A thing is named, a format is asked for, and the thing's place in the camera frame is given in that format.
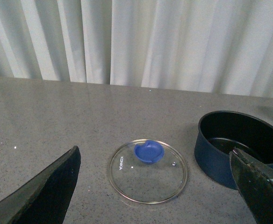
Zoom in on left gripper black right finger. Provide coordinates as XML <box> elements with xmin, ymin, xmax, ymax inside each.
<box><xmin>229</xmin><ymin>148</ymin><xmax>273</xmax><ymax>224</ymax></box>

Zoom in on glass lid blue knob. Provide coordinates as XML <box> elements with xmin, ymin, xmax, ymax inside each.
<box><xmin>108</xmin><ymin>139</ymin><xmax>188</xmax><ymax>204</ymax></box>

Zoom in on white curtain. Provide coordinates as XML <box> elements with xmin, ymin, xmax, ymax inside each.
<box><xmin>0</xmin><ymin>0</ymin><xmax>273</xmax><ymax>97</ymax></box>

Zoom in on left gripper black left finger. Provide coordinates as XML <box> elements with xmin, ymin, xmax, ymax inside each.
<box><xmin>0</xmin><ymin>146</ymin><xmax>81</xmax><ymax>224</ymax></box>

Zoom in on dark blue pot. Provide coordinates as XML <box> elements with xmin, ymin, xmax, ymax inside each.
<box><xmin>194</xmin><ymin>111</ymin><xmax>273</xmax><ymax>189</ymax></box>

